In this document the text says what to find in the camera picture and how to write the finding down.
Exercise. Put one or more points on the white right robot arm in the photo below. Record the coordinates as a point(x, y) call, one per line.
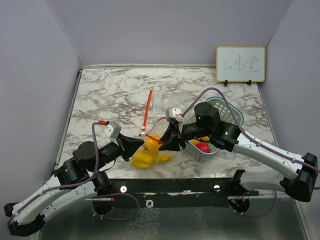
point(293, 174)

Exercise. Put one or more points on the yellow toy bell pepper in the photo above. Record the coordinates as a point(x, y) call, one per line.
point(142, 159)

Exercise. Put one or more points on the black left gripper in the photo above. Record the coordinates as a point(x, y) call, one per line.
point(129, 146)

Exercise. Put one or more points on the clear orange-zip bag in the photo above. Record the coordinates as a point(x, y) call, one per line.
point(158, 129)
point(158, 102)

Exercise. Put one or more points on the yellow toy lemon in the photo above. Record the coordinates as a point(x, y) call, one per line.
point(164, 157)

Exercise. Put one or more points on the pale green plastic basket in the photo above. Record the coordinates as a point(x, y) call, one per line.
point(226, 116)

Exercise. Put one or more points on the red toy fruit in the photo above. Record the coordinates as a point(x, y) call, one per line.
point(204, 147)

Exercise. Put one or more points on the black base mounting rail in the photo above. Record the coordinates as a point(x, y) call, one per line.
point(133, 193)

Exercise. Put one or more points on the yellow toy apple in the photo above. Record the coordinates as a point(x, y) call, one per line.
point(151, 144)

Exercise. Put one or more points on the small framed whiteboard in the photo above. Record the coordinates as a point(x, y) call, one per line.
point(240, 64)

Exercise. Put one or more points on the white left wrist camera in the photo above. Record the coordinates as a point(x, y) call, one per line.
point(112, 130)

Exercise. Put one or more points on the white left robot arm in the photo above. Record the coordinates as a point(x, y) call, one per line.
point(77, 179)

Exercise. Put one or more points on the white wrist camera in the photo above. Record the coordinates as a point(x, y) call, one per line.
point(174, 115)
point(112, 130)

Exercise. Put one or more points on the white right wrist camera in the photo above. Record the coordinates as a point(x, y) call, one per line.
point(174, 115)

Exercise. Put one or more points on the orange-yellow toy bell pepper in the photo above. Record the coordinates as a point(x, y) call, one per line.
point(194, 141)

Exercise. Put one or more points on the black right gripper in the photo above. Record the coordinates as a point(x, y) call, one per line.
point(170, 140)

